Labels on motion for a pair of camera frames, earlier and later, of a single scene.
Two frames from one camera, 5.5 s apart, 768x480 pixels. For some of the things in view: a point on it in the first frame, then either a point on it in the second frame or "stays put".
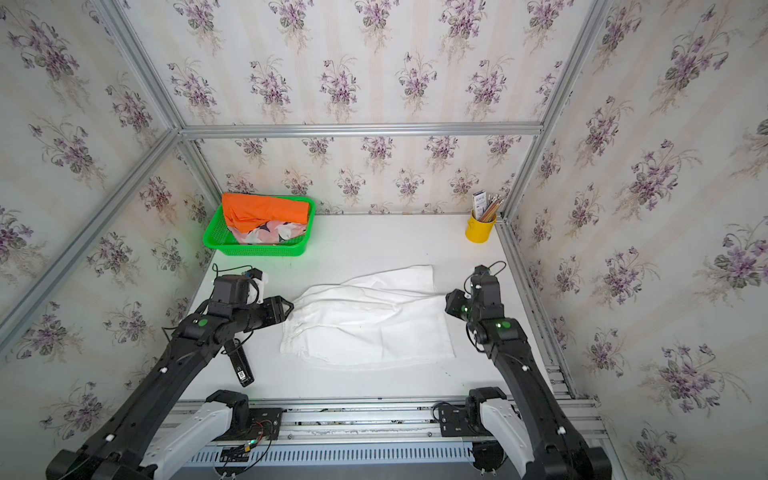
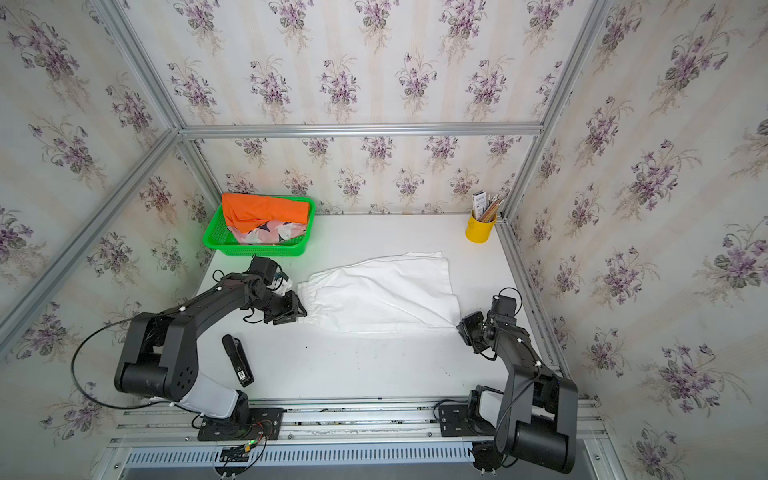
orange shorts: [244, 212] stays put
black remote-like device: [240, 361] stays put
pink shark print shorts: [273, 232] stays put
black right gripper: [453, 302] -> [466, 323]
